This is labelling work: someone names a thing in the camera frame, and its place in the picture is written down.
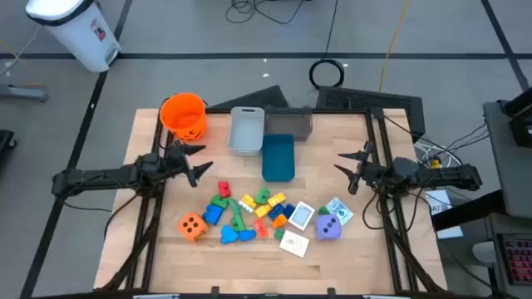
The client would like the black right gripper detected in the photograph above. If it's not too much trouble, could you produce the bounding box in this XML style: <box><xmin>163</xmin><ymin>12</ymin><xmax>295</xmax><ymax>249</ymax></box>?
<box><xmin>332</xmin><ymin>141</ymin><xmax>398</xmax><ymax>195</ymax></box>

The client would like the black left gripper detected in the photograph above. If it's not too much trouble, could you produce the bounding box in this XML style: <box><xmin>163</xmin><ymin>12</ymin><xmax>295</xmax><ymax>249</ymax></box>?
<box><xmin>160</xmin><ymin>139</ymin><xmax>214</xmax><ymax>189</ymax></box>

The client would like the large blue toy block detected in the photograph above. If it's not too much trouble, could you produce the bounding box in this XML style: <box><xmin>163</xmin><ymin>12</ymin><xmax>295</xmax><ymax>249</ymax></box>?
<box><xmin>201</xmin><ymin>203</ymin><xmax>225</xmax><ymax>227</ymax></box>

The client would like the clear-lidded white card case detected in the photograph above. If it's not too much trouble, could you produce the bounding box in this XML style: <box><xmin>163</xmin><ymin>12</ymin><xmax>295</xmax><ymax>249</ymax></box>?
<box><xmin>287</xmin><ymin>200</ymin><xmax>317</xmax><ymax>232</ymax></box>

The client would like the stubby green toy brick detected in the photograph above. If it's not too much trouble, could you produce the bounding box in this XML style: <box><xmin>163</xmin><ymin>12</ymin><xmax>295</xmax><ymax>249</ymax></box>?
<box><xmin>230</xmin><ymin>213</ymin><xmax>248</xmax><ymax>233</ymax></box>

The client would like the red-orange toy brick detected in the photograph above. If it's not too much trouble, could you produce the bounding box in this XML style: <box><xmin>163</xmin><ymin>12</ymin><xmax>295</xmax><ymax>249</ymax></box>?
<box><xmin>252</xmin><ymin>218</ymin><xmax>269</xmax><ymax>239</ymax></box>

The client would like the white playing cards box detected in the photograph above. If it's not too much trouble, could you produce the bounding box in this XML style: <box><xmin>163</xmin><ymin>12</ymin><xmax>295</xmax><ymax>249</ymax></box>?
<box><xmin>278</xmin><ymin>229</ymin><xmax>311</xmax><ymax>259</ymax></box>

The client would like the orange pumpkin face bucket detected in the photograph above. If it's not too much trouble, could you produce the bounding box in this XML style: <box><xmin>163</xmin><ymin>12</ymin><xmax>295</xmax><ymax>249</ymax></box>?
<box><xmin>159</xmin><ymin>91</ymin><xmax>208</xmax><ymax>142</ymax></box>

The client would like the blue white card pack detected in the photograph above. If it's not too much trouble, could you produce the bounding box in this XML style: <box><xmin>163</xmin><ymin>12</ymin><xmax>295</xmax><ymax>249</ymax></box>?
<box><xmin>325</xmin><ymin>196</ymin><xmax>355</xmax><ymax>227</ymax></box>

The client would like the light grey plastic bin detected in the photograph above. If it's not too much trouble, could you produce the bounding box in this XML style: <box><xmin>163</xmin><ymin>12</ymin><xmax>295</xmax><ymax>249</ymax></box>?
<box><xmin>227</xmin><ymin>105</ymin><xmax>266</xmax><ymax>157</ymax></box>

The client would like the black perforated metal case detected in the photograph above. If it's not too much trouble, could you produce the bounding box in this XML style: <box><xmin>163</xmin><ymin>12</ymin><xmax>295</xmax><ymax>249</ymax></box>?
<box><xmin>315</xmin><ymin>86</ymin><xmax>426</xmax><ymax>142</ymax></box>

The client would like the orange foam die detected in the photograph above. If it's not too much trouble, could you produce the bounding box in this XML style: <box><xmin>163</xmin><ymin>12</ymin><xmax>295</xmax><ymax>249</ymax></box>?
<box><xmin>177</xmin><ymin>212</ymin><xmax>209</xmax><ymax>243</ymax></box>

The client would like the purple foam die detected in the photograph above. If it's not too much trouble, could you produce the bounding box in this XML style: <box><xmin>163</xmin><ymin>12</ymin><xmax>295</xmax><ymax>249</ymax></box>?
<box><xmin>314</xmin><ymin>213</ymin><xmax>343</xmax><ymax>242</ymax></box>

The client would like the teal plastic bin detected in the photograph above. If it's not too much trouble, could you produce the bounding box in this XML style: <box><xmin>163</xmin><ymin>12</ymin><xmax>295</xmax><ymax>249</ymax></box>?
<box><xmin>261</xmin><ymin>133</ymin><xmax>297</xmax><ymax>184</ymax></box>

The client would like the smoky dark grey bin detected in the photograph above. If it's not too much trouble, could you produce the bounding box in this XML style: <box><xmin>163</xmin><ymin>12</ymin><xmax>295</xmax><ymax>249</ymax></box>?
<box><xmin>264</xmin><ymin>105</ymin><xmax>314</xmax><ymax>142</ymax></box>

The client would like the black triangular panel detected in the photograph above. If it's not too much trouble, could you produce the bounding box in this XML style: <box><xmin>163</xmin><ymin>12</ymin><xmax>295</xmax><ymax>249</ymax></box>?
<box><xmin>209</xmin><ymin>85</ymin><xmax>292</xmax><ymax>110</ymax></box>

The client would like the white printed paper sheet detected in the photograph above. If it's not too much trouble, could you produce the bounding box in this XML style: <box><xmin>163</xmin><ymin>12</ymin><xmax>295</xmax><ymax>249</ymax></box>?
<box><xmin>423</xmin><ymin>189</ymin><xmax>454</xmax><ymax>216</ymax></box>

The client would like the black support beam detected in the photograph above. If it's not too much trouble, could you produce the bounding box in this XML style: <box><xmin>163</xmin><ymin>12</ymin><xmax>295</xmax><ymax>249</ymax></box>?
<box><xmin>431</xmin><ymin>189</ymin><xmax>506</xmax><ymax>232</ymax></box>

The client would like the white round object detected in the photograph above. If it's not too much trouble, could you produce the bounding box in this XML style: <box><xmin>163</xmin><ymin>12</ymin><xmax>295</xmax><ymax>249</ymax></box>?
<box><xmin>471</xmin><ymin>240</ymin><xmax>498</xmax><ymax>265</ymax></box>

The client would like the grey side desk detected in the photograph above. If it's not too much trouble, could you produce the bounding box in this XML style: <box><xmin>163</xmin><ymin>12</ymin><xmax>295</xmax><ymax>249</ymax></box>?
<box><xmin>483</xmin><ymin>99</ymin><xmax>532</xmax><ymax>221</ymax></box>

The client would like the dark grey lower desk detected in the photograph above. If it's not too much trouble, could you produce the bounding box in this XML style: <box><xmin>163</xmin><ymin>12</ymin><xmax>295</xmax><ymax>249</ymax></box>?
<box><xmin>485</xmin><ymin>211</ymin><xmax>532</xmax><ymax>299</ymax></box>

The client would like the white trash can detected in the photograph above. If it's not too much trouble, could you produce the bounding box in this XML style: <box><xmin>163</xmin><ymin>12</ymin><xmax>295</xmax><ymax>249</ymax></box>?
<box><xmin>24</xmin><ymin>0</ymin><xmax>122</xmax><ymax>74</ymax></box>

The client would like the black desktop device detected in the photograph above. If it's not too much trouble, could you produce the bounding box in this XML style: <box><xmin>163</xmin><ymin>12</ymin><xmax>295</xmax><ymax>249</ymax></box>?
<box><xmin>500</xmin><ymin>85</ymin><xmax>532</xmax><ymax>149</ymax></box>

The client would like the grey metal stand foot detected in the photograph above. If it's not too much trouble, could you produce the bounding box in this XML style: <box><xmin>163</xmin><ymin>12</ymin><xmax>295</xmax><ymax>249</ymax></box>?
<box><xmin>0</xmin><ymin>82</ymin><xmax>50</xmax><ymax>104</ymax></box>

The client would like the black equipment edge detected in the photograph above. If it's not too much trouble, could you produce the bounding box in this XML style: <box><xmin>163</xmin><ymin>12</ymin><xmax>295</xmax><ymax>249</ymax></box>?
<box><xmin>0</xmin><ymin>129</ymin><xmax>17</xmax><ymax>161</ymax></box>

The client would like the backlit computer keyboard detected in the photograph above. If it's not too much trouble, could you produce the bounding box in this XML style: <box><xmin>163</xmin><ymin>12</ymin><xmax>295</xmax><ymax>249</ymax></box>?
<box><xmin>496</xmin><ymin>232</ymin><xmax>532</xmax><ymax>287</ymax></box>

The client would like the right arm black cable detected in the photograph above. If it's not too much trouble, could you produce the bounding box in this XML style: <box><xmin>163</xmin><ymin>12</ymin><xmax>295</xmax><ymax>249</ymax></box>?
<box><xmin>361</xmin><ymin>182</ymin><xmax>421</xmax><ymax>232</ymax></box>

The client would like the black aluminium table frame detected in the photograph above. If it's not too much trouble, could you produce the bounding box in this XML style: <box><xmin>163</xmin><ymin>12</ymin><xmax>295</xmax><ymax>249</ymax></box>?
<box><xmin>94</xmin><ymin>106</ymin><xmax>449</xmax><ymax>299</ymax></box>

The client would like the black coiled floor cable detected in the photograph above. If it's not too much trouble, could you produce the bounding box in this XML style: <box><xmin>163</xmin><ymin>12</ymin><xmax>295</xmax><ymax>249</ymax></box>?
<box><xmin>308</xmin><ymin>0</ymin><xmax>346</xmax><ymax>91</ymax></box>

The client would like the yellow hanging cable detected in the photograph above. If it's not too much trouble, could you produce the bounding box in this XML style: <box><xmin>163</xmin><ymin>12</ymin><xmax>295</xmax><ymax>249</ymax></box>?
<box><xmin>378</xmin><ymin>0</ymin><xmax>411</xmax><ymax>93</ymax></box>

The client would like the black tangled floor cable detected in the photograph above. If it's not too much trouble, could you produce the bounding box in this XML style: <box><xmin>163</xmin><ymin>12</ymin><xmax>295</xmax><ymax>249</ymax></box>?
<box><xmin>224</xmin><ymin>0</ymin><xmax>308</xmax><ymax>25</ymax></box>

